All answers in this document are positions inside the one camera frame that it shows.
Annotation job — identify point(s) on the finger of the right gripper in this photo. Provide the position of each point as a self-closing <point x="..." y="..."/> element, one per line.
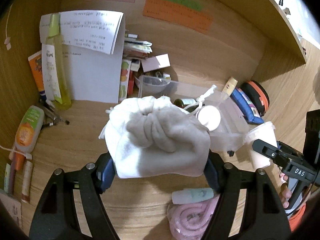
<point x="268" y="150"/>

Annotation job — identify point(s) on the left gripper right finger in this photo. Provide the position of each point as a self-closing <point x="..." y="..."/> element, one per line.
<point x="248" y="205"/>

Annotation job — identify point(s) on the mint green tube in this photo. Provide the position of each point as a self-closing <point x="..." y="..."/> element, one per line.
<point x="190" y="196"/>

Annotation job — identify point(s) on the white drawstring cloth pouch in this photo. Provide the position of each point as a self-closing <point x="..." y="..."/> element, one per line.
<point x="151" y="136"/>

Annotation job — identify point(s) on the white lidded cup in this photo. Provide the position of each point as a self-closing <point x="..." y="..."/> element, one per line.
<point x="266" y="133"/>

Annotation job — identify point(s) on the right hand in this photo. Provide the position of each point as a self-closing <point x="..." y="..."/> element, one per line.
<point x="285" y="194"/>

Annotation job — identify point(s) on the blue patchwork pouch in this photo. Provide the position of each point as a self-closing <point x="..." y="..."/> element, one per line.
<point x="247" y="107"/>

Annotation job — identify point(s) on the clear organza bag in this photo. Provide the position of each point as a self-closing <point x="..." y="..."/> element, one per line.
<point x="230" y="134"/>

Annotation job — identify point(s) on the black orange round case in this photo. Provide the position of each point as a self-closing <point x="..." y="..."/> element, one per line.
<point x="257" y="94"/>

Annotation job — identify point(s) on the white lip balm stick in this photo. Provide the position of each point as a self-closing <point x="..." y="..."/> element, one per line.
<point x="28" y="169"/>

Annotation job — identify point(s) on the orange marker pen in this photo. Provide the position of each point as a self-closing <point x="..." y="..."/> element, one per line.
<point x="16" y="165"/>

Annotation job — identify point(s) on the cream small bottle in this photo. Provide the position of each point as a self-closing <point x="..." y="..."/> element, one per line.
<point x="230" y="86"/>

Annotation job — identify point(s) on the clear plastic storage bin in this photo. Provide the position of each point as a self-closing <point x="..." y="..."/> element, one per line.
<point x="157" y="87"/>

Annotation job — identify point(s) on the orange green lotion tube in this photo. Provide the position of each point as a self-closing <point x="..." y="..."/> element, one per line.
<point x="29" y="129"/>

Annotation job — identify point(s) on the dark green small bottle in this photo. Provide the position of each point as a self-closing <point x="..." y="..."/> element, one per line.
<point x="184" y="102"/>

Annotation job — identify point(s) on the black binder clips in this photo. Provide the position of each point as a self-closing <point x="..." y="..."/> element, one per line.
<point x="51" y="115"/>

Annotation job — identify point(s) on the small pink white box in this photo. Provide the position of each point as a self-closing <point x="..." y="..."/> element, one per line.
<point x="155" y="63"/>

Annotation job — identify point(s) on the orange sticky note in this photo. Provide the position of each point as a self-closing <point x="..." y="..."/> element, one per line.
<point x="177" y="14"/>

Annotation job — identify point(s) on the white paper sheets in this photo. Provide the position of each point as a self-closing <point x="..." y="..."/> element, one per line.
<point x="92" y="49"/>

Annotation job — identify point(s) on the green spray bottle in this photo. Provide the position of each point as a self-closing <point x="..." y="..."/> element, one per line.
<point x="54" y="79"/>

